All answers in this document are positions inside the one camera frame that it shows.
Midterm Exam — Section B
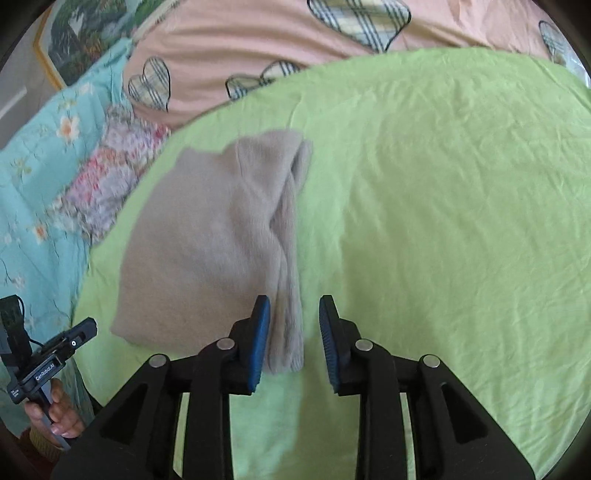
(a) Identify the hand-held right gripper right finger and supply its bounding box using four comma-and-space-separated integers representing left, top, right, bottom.
318, 295, 536, 480

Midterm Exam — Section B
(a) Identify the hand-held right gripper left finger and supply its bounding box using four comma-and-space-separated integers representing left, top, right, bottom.
51, 295, 271, 480

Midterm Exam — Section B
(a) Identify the beige knit sweater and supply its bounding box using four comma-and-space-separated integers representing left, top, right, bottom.
110, 129, 315, 376

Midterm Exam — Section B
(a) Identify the person's left forearm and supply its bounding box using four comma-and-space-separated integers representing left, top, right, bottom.
18, 427, 63, 468

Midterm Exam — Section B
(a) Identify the person's left hand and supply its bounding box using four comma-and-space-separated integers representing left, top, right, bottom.
24, 379, 86, 439

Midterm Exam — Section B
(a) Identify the light green bed sheet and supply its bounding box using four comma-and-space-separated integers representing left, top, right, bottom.
71, 46, 591, 480

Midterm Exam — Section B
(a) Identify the teal floral bed sheet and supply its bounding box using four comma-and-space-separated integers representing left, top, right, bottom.
0, 37, 139, 425

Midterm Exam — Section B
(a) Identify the floral ruffled pillow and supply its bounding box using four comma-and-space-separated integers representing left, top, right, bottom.
53, 104, 171, 245

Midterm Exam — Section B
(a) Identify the pink quilt with plaid hearts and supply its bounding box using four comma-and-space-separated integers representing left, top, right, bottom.
122, 0, 573, 130

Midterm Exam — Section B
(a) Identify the framed landscape picture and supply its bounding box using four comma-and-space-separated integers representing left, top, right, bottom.
32, 0, 185, 90

